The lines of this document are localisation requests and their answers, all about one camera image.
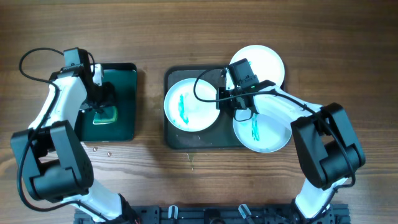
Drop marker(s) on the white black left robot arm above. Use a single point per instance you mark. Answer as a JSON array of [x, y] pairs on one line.
[[53, 168]]

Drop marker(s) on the black water tub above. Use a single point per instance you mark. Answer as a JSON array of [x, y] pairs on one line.
[[124, 78]]

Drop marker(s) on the dark grey serving tray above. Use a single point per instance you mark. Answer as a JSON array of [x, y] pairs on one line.
[[220, 134]]

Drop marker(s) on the green yellow sponge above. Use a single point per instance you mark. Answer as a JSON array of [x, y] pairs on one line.
[[107, 115]]

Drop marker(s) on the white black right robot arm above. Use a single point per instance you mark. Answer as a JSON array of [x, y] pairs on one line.
[[327, 147]]

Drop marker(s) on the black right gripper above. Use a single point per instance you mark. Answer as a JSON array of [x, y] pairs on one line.
[[222, 99]]

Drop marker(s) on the white plate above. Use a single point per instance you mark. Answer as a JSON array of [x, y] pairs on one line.
[[259, 132], [264, 61], [189, 105]]

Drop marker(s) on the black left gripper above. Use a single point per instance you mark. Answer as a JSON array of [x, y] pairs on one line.
[[104, 101]]

